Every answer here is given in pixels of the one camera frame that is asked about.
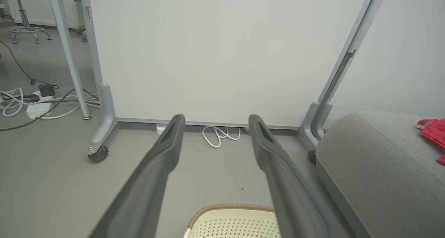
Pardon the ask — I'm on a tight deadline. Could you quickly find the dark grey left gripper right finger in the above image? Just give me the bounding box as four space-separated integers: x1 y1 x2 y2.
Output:
248 114 348 238

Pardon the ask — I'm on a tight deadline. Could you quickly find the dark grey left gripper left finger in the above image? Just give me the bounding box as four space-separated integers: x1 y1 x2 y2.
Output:
89 114 186 238

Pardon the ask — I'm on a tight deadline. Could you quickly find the red white-trimmed garment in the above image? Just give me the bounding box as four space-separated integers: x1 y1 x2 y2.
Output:
416 118 445 165

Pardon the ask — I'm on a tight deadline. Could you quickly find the cream perforated laundry basket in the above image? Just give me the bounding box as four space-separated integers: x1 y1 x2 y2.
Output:
184 203 281 238

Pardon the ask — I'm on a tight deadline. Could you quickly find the grey fabric sofa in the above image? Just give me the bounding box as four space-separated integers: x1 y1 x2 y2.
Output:
315 111 445 238

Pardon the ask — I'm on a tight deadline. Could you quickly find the white power strip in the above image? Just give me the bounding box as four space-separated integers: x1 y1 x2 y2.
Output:
26 90 56 119

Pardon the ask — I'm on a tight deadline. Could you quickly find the black power adapter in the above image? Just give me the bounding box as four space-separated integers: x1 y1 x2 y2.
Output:
38 84 56 97

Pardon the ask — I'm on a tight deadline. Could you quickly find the wide white partition panel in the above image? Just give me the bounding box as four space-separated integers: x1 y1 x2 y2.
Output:
79 0 388 164

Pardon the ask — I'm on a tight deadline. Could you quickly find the grey metal table leg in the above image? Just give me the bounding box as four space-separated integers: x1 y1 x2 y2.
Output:
47 0 92 121

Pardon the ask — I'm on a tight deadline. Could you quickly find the narrow white partition panel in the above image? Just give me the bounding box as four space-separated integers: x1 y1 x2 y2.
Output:
311 0 445 141

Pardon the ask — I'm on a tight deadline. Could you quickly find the chrome stool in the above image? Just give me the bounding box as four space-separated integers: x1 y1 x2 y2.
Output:
0 0 52 44

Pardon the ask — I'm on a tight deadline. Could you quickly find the coiled white cable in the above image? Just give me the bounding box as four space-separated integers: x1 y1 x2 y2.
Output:
202 126 241 149

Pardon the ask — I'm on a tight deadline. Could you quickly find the dark green floor cable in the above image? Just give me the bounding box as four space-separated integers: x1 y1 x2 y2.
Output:
0 88 99 132

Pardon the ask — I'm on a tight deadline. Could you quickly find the white floor cable bundle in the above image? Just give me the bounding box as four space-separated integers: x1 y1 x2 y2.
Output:
0 88 101 120

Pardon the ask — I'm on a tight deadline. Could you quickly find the thin black floor cable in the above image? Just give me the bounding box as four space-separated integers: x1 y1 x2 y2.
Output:
0 40 59 89

